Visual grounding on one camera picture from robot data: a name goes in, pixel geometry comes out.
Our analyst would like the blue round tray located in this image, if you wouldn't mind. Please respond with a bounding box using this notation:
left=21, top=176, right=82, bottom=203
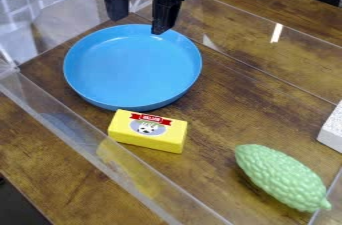
left=63, top=24, right=204, bottom=111

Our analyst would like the yellow butter block toy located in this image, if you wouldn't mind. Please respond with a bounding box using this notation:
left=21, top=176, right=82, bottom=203
left=107, top=109, right=189, bottom=154

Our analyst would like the white foam block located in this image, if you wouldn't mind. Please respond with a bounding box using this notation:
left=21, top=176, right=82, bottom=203
left=317, top=100, right=342, bottom=154

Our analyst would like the green bitter gourd toy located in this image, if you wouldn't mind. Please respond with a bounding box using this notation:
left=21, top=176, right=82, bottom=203
left=236, top=144, right=333, bottom=212

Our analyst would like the clear acrylic enclosure wall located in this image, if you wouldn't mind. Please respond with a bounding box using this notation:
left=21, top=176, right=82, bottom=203
left=0, top=0, right=342, bottom=225

